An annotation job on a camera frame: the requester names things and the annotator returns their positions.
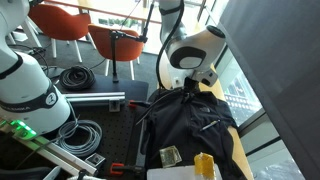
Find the long roll with yellow ends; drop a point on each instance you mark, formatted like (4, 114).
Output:
(204, 165)

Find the folded dollar bill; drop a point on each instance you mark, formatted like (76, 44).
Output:
(169, 156)

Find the small metal corner bracket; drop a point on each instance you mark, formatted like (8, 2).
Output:
(95, 159)
(114, 106)

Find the wooden desk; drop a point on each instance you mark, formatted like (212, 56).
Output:
(100, 11)

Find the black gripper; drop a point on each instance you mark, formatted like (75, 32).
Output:
(190, 85)

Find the black zip jersey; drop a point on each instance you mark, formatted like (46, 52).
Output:
(180, 130)

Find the orange chair with white legs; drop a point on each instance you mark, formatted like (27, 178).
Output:
(60, 23)
(125, 48)

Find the black camera tripod stand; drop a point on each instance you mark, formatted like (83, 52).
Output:
(114, 60)

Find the black and silver pen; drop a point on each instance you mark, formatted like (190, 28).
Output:
(209, 125)

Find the white paper sheet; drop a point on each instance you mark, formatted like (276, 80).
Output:
(170, 173)

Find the black perforated breadboard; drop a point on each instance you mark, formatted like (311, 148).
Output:
(116, 133)

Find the aluminium extrusion rail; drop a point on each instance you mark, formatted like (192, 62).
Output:
(93, 97)

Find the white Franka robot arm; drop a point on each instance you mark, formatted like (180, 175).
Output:
(26, 83)

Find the long aluminium base rail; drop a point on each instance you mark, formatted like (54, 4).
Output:
(66, 160)

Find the dark mesh window blind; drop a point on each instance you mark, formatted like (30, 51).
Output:
(283, 66)

